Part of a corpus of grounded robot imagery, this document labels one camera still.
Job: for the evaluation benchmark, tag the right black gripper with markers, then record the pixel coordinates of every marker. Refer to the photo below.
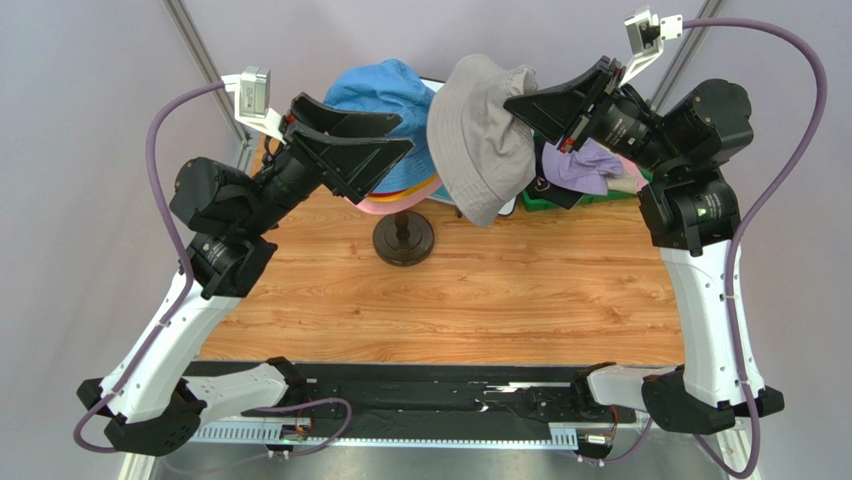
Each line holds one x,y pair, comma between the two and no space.
596,101

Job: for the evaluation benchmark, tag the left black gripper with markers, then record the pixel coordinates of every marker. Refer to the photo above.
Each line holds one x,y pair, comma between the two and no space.
347,166

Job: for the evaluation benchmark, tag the lavender hat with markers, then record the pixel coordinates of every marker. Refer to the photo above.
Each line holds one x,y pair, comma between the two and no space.
586,170

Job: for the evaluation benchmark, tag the blue hat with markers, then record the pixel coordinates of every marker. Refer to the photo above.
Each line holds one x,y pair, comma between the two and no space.
394,87

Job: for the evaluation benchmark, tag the pink bucket hat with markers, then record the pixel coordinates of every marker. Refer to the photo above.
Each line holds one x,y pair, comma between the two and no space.
399,201

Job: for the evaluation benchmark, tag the grey hat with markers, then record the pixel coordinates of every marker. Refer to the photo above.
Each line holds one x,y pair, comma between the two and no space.
484,156

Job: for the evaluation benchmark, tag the red hat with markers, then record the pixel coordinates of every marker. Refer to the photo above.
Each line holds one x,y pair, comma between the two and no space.
385,195

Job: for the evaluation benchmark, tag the yellow bucket hat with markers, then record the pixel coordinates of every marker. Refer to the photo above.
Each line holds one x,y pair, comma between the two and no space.
426,184

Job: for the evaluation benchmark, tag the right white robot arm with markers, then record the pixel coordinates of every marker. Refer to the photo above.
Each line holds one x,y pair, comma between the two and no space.
692,215

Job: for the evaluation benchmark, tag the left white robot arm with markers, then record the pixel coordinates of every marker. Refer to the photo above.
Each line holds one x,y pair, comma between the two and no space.
151,406

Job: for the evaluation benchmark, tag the black hat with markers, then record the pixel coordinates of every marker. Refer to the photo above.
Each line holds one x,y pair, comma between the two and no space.
541,194

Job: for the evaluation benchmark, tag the green plastic bin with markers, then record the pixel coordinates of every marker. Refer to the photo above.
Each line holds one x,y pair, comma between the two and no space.
609,197

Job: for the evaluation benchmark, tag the pink beige hat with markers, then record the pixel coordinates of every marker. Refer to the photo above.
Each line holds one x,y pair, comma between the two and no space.
630,180

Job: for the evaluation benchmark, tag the dark round stand base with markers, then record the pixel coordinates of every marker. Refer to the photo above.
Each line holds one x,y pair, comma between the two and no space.
403,239

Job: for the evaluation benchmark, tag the white tablet board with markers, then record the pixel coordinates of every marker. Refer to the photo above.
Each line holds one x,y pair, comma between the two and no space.
441,195

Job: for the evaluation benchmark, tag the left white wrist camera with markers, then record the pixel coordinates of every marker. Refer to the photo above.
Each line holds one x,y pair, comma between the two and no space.
251,97

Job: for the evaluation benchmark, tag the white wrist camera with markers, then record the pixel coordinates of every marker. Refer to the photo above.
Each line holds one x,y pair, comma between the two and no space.
647,33
251,97

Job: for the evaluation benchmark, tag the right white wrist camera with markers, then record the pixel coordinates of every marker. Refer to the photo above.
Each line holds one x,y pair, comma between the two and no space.
647,33

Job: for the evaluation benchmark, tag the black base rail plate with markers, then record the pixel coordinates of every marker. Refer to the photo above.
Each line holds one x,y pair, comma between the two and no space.
457,402

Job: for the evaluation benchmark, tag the aluminium frame rail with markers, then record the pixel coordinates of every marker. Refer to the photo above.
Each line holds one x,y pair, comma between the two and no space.
641,452

